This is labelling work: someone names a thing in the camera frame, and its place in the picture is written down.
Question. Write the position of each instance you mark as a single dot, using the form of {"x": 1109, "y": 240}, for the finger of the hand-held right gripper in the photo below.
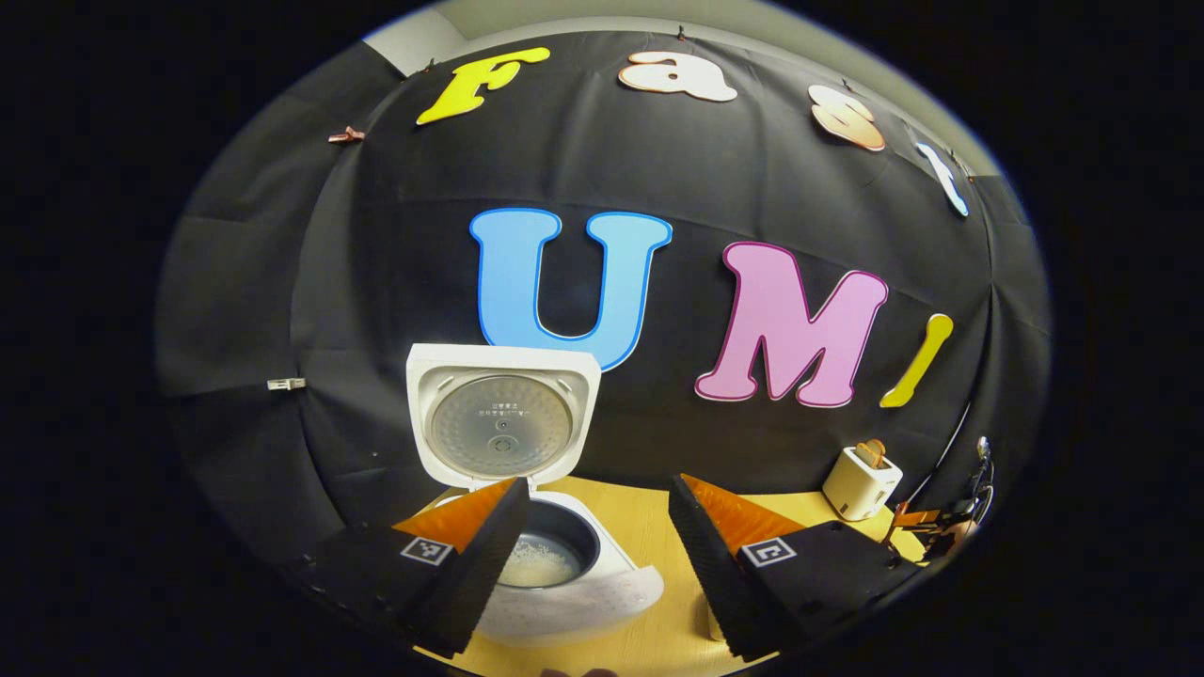
{"x": 917, "y": 516}

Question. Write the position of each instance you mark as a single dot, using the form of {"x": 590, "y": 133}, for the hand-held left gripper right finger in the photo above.
{"x": 705, "y": 555}

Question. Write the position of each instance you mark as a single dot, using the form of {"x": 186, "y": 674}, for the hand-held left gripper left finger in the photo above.
{"x": 484, "y": 564}

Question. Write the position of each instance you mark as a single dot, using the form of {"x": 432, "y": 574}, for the white rice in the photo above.
{"x": 541, "y": 564}

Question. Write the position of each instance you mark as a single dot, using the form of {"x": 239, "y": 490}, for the white rice cooker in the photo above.
{"x": 503, "y": 423}

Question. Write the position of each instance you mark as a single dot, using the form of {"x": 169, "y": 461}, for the white toaster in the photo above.
{"x": 858, "y": 489}

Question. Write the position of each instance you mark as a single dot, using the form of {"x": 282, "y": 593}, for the toasted bread slice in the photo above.
{"x": 863, "y": 456}
{"x": 878, "y": 451}

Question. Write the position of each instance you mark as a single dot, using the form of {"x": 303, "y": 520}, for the white cloth clip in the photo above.
{"x": 285, "y": 384}

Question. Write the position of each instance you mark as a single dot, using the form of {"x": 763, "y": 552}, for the black backdrop cloth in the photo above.
{"x": 376, "y": 282}

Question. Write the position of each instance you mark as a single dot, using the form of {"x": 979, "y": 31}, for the copper cloth clip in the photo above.
{"x": 346, "y": 136}

